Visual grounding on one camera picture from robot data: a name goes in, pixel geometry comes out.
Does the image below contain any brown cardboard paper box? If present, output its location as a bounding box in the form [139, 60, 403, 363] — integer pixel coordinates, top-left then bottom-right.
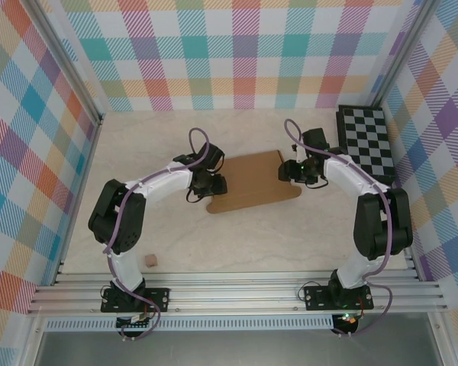
[205, 149, 302, 216]

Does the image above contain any black grey checkerboard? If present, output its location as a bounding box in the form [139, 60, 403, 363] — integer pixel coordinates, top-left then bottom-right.
[334, 104, 398, 186]

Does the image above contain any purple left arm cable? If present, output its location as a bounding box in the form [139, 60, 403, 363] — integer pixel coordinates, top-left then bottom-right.
[102, 127, 211, 341]

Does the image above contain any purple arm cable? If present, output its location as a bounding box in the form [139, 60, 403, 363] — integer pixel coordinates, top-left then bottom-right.
[283, 117, 393, 339]
[102, 127, 211, 341]

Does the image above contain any aluminium rail frame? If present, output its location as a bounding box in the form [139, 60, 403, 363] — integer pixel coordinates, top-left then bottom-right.
[26, 270, 450, 316]

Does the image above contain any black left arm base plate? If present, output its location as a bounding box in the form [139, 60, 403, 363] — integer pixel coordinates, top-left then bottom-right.
[101, 286, 172, 314]

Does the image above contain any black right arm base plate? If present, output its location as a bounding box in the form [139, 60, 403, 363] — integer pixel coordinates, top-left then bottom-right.
[304, 284, 373, 312]

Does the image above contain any slotted grey cable duct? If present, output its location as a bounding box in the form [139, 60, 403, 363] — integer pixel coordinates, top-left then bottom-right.
[45, 319, 335, 332]

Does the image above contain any aluminium corner post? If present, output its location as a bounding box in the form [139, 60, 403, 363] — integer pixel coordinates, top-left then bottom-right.
[22, 0, 106, 126]
[369, 0, 436, 112]

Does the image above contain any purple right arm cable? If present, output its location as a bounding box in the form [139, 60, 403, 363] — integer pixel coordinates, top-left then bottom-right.
[283, 117, 393, 339]

